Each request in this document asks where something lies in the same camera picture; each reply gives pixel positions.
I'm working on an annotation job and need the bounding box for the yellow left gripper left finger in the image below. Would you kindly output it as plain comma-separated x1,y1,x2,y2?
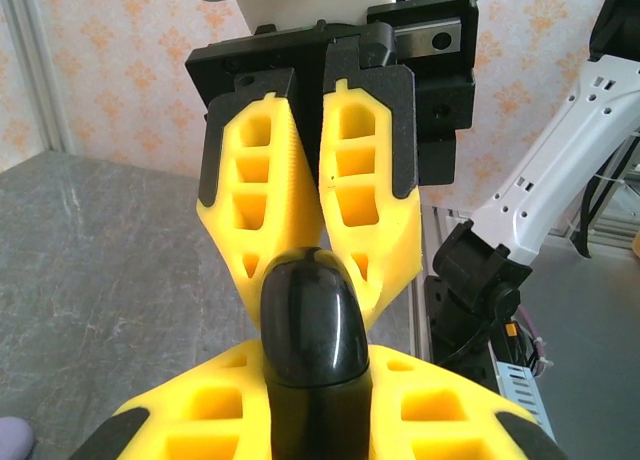
74,339,274,460

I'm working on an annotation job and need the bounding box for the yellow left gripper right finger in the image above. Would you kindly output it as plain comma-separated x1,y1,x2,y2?
368,344,567,460

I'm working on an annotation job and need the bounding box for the black round earbud case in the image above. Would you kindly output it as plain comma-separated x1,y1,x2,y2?
258,246,375,460

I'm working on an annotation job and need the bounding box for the purple round earbud case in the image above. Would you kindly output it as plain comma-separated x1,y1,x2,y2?
0,415,36,460

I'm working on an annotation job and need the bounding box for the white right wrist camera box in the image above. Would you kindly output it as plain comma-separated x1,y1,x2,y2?
180,0,397,34

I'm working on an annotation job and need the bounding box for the slotted grey cable duct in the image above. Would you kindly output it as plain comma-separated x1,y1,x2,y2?
492,359,557,434

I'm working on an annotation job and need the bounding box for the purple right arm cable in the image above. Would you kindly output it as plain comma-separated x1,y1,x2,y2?
517,307,554,379

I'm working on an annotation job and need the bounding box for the aluminium corner post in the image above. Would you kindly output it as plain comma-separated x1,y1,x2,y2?
0,0,76,154

